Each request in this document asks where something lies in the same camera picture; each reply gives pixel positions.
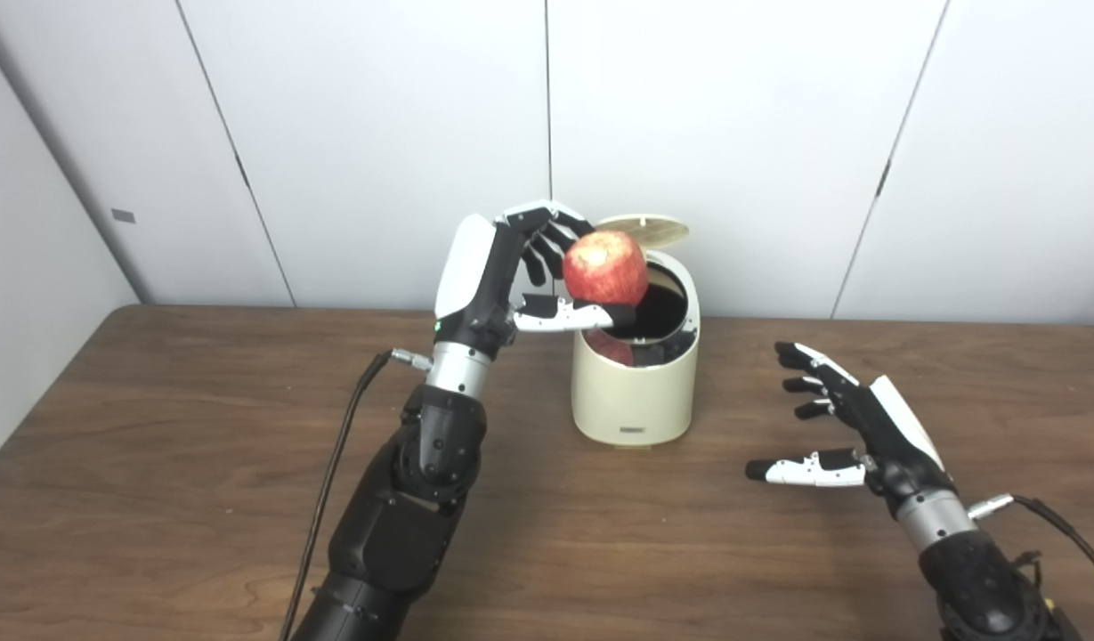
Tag round cream bin lid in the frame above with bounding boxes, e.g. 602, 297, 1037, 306
594, 214, 690, 250

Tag cream-colored bin body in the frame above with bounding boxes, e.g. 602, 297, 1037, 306
571, 249, 701, 449

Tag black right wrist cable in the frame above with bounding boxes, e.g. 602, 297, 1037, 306
968, 494, 1094, 597

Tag red apple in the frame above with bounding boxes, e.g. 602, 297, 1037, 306
563, 230, 649, 308

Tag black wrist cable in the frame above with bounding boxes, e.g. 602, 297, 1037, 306
280, 349, 434, 641
968, 494, 1094, 597

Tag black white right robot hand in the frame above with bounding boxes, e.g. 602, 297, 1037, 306
746, 341, 957, 522

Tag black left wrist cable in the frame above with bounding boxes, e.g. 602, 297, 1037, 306
280, 349, 434, 641

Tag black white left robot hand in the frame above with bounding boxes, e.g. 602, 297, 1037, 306
433, 200, 638, 359

